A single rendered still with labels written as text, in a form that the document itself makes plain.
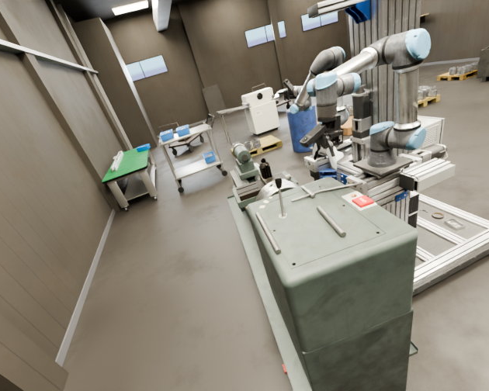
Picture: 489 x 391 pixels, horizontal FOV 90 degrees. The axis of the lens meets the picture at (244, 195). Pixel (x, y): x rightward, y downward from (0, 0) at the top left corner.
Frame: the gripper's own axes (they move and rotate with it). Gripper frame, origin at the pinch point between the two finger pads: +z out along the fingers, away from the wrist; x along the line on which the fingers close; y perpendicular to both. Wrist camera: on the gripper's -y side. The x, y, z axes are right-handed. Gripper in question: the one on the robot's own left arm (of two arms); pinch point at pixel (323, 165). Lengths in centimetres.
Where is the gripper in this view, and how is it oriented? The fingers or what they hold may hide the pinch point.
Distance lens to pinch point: 109.6
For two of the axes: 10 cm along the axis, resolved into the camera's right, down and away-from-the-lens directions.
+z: 1.7, 8.8, 4.5
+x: -3.1, -3.8, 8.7
